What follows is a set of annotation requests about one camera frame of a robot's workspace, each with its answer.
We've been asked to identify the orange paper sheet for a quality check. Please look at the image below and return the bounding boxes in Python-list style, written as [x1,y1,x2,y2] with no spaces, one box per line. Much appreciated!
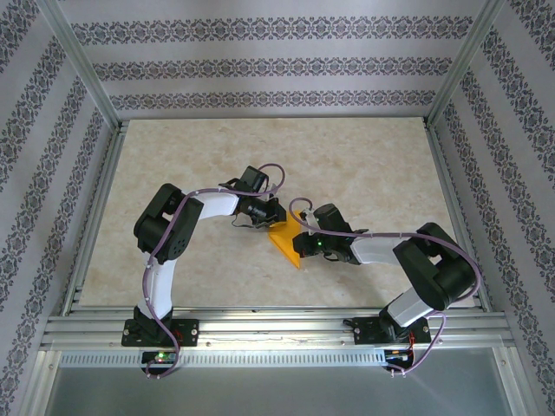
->
[267,208,313,270]

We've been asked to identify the grey metal bottom panel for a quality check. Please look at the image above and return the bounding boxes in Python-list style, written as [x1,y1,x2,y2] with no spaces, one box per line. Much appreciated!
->
[33,362,524,416]

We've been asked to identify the controller board with green light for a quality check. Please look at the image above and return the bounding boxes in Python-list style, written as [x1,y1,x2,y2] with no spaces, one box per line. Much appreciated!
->
[141,351,179,364]

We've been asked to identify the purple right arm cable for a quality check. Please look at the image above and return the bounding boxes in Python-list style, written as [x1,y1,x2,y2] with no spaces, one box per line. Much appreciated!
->
[289,197,483,378]

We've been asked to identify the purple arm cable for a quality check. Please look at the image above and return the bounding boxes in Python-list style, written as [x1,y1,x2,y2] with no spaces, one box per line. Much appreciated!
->
[140,163,286,382]
[289,197,483,378]

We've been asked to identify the aluminium mounting rail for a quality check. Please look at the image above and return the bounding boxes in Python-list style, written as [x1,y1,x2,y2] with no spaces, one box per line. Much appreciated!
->
[41,307,508,348]

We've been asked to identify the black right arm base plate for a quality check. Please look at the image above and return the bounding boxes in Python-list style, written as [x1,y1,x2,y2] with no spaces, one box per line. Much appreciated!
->
[353,315,433,347]

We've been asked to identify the slotted grey cable duct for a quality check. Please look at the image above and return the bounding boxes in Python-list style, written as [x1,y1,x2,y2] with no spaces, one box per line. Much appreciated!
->
[58,349,389,367]

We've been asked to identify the aluminium side rail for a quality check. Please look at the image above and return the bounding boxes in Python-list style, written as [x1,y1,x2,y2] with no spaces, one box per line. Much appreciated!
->
[62,120,130,315]
[423,120,493,311]

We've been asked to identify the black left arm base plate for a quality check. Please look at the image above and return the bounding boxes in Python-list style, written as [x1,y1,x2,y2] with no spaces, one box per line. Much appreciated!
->
[122,318,200,348]

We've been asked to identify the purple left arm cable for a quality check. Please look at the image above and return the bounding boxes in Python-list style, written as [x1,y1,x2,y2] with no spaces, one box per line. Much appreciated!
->
[140,163,286,382]

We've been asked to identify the aluminium frame post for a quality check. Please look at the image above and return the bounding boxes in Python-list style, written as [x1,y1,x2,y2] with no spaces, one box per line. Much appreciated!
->
[38,0,122,131]
[424,0,508,129]

